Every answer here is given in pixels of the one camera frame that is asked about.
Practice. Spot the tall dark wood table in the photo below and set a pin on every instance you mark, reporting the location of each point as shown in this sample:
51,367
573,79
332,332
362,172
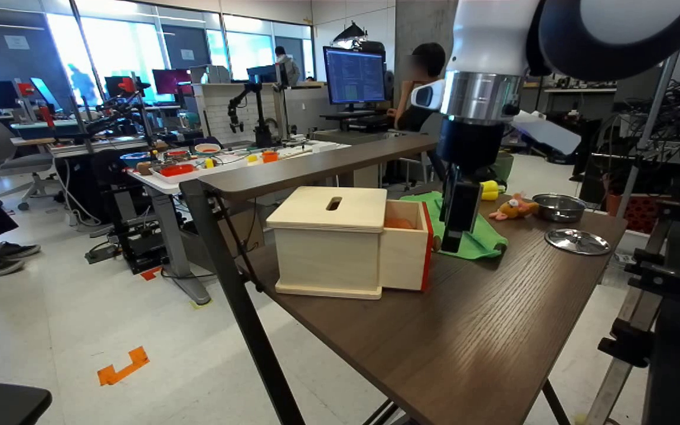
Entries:
302,169

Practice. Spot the seated person in black hoodie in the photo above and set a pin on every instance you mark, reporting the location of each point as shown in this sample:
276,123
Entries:
426,61

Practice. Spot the orange toy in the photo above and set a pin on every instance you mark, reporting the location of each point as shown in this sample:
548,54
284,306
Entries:
516,209

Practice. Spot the green cloth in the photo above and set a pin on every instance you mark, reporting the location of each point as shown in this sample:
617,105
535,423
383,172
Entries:
486,240

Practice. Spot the black desk lamp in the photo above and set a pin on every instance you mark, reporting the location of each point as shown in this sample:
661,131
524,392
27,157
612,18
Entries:
350,33

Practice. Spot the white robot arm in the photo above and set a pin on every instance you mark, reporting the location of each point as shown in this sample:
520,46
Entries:
498,39

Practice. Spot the steel pot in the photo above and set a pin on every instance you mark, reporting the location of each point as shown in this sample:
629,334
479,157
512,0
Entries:
559,209

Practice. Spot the computer monitor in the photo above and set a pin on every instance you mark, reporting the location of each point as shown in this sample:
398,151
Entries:
355,75

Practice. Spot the small black robot arm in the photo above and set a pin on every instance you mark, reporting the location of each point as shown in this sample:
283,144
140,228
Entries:
260,131

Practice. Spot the black chair seat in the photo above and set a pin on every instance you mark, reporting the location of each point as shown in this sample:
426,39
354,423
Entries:
1,401

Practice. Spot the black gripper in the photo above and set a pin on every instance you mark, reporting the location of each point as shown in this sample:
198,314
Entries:
470,144

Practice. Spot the small orange floor tape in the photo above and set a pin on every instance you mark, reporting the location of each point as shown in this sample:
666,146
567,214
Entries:
151,274

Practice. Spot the red and white box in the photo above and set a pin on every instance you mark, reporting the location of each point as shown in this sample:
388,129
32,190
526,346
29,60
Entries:
330,260

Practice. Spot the yellow toy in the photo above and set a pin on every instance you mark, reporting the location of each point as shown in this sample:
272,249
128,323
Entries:
492,190

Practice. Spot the white desk with toys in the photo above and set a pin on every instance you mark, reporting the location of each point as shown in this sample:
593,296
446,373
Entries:
169,228

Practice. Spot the standing person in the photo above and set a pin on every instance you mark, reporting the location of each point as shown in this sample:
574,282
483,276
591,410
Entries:
287,67

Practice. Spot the red drawer with wooden knob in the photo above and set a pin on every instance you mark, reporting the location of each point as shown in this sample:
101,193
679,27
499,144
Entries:
403,251

